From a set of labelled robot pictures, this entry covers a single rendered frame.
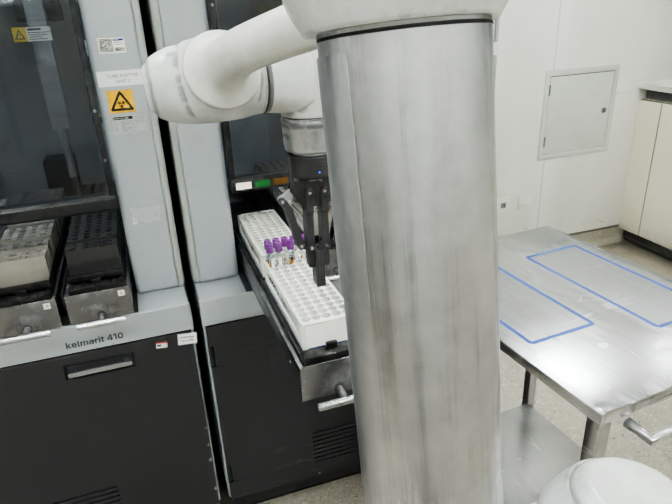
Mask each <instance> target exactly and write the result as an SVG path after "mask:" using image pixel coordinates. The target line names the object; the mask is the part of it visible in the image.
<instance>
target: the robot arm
mask: <svg viewBox="0 0 672 504"><path fill-rule="evenodd" d="M508 1H509V0H282V3H283V5H282V6H279V7H277V8H275V9H273V10H270V11H268V12H266V13H264V14H261V15H259V16H257V17H255V18H253V19H250V20H248V21H246V22H244V23H242V24H240V25H238V26H236V27H234V28H232V29H230V30H229V31H225V30H210V31H206V32H204V33H201V34H200V35H198V36H196V37H194V38H191V39H188V40H184V41H182V42H180V43H179V44H178V45H173V46H168V47H165V48H163V49H161V50H159V51H157V52H155V53H154V54H152V55H151V56H149V57H148V58H147V59H146V63H145V64H144V65H143V66H142V68H141V75H142V79H143V84H144V89H145V93H146V98H147V102H148V106H149V109H150V110H151V111H152V112H153V113H155V114H157V115H158V117H160V118H161V119H164V120H167V121H171V122H175V123H181V124H205V123H216V122H224V121H231V120H237V119H243V118H246V117H249V116H253V115H258V114H264V113H281V123H282V134H283V143H284V148H285V150H286V151H287V152H289V153H288V154H289V167H290V182H289V184H288V190H287V191H285V192H284V193H283V194H282V195H280V194H279V195H277V196H276V200H277V202H278V203H279V204H280V205H281V207H282V208H283V210H284V213H285V216H286V219H287V222H288V225H289V228H290V231H291V234H292V237H293V240H294V243H295V244H296V246H297V247H298V248H299V249H300V250H303V249H304V250H306V259H307V264H308V266H309V267H310V268H312V271H313V281H314V282H315V284H316V285H317V287H321V286H326V275H325V265H328V264H329V263H330V255H329V250H330V249H331V245H333V244H334V243H335V244H336V251H337V260H338V270H339V280H340V289H341V295H342V296H343V302H344V311H345V321H346V330H347V340H348V350H349V359H350V369H351V379H352V388H353V398H354V408H355V417H356V427H357V436H358V446H359V456H360V465H361V475H362V485H363V494H364V504H503V465H502V418H501V371H500V325H499V278H498V231H497V185H496V138H495V91H494V45H493V19H494V18H497V17H500V16H501V15H502V13H503V11H504V9H505V7H506V5H507V3H508ZM292 196H294V197H295V198H296V199H297V200H298V201H299V203H300V204H301V205H302V210H303V225H304V240H303V238H302V235H301V232H300V229H299V226H298V223H297V220H296V217H295V214H294V211H293V209H292V207H291V206H290V205H291V204H292ZM330 200H331V203H332V213H333V216H332V221H331V227H330V232H329V218H328V211H329V201H330ZM315 206H317V214H318V231H319V243H320V244H319V243H317V244H315V233H314V215H313V214H314V207H315ZM532 504H672V480H670V479H669V478H668V477H666V476H665V475H663V474H662V473H660V472H659V471H657V470H655V469H653V468H651V467H649V466H647V465H644V464H642V463H639V462H636V461H633V460H629V459H624V458H616V457H604V458H590V459H585V460H582V461H579V462H577V463H575V464H573V465H571V466H570V467H568V468H566V469H565V470H563V471H561V472H560V473H558V474H557V475H556V476H555V477H553V478H552V479H551V480H549V481H548V482H547V483H546V484H545V485H544V486H543V488H542V489H541V491H540V494H539V497H538V500H537V501H536V502H533V503H532Z"/></svg>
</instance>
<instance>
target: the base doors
mask: <svg viewBox="0 0 672 504"><path fill-rule="evenodd" d="M618 227H620V228H622V229H624V230H627V231H629V232H631V233H633V234H636V235H639V236H641V237H643V238H645V239H647V240H650V241H652V242H654V243H657V244H659V245H661V246H663V247H666V248H668V249H670V250H672V104H667V103H660V102H655V101H649V100H643V99H640V100H639V106H638V112H637V118H636V124H635V130H634V136H633V142H632V148H631V154H630V160H629V166H628V172H627V178H626V184H625V190H624V196H623V202H622V208H621V214H620V220H619V226H618Z"/></svg>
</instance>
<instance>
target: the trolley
mask: <svg viewBox="0 0 672 504"><path fill-rule="evenodd" d="M498 278H499V325H500V350H501V351H503V352H504V353H505V354H507V355H508V356H509V357H510V358H512V359H513V360H514V361H516V362H517V363H518V364H520V365H521V366H522V367H523V368H525V378H524V387H523V396H522V405H520V406H518V407H515V408H512V409H509V410H507V411H504V412H501V418H502V465H503V504H532V503H533V502H536V501H537V500H538V497H539V494H540V491H541V489H542V488H543V486H544V485H545V484H546V483H547V482H548V481H549V480H551V479H552V478H553V477H555V476H556V475H557V474H558V473H560V472H561V471H563V470H565V469H566V468H568V467H570V466H571V465H573V464H575V463H577V462H579V461H582V460H585V459H590V458H604V457H605V454H606V448H607V443H608V438H609V432H610V427H611V422H612V421H614V420H617V419H619V418H622V417H624V416H627V415H629V414H632V413H634V412H637V411H639V410H641V409H644V408H646V407H649V406H651V405H654V404H656V403H659V402H661V401H664V400H666V399H669V398H671V397H672V280H671V279H668V278H666V277H664V276H661V275H659V274H657V273H655V272H652V271H650V270H648V269H646V268H643V267H641V266H639V265H637V264H634V263H632V262H630V261H627V260H625V259H623V258H621V257H618V256H616V255H614V254H612V253H609V252H607V251H605V250H602V249H600V248H598V247H596V246H593V245H591V244H589V243H587V242H584V241H582V240H580V239H578V238H575V237H573V236H571V235H568V234H566V233H564V232H562V231H559V230H557V229H555V228H553V227H550V226H544V227H540V228H535V229H531V230H527V231H522V232H518V233H514V234H509V235H505V236H501V237H498ZM537 378H538V379H539V380H540V381H542V382H543V383H544V384H546V385H547V386H548V387H549V388H551V389H552V390H553V391H555V392H556V393H557V394H558V395H560V396H561V397H562V398H564V399H565V400H566V401H568V402H569V403H570V404H571V405H573V406H574V407H575V408H577V409H578V410H579V411H581V412H582V413H583V414H584V415H586V416H587V420H586V426H585V432H584V438H583V444H582V448H581V447H580V446H579V445H577V444H576V443H575V442H574V441H573V440H571V439H570V438H569V437H568V436H567V435H566V434H564V433H563V432H562V431H561V430H560V429H558V428H557V427H556V426H555V425H554V424H552V423H551V422H550V421H549V420H548V419H546V418H545V417H544V416H543V415H542V414H540V413H539V412H538V411H537V410H536V409H534V408H533V406H534V397H535V389H536V380H537ZM623 427H624V428H626V429H627V430H629V431H630V432H632V433H633V434H635V435H636V436H637V437H639V438H640V439H642V440H643V441H645V442H646V443H647V444H649V445H650V446H653V445H655V444H657V443H660V442H662V441H664V440H667V439H669V438H671V437H672V425H671V426H668V427H666V428H664V429H661V430H659V431H657V432H654V433H650V432H649V431H648V430H646V429H645V428H644V427H642V426H641V425H640V424H638V423H637V422H636V421H635V420H633V419H632V418H630V417H629V418H627V419H626V420H625V421H624V423H623Z"/></svg>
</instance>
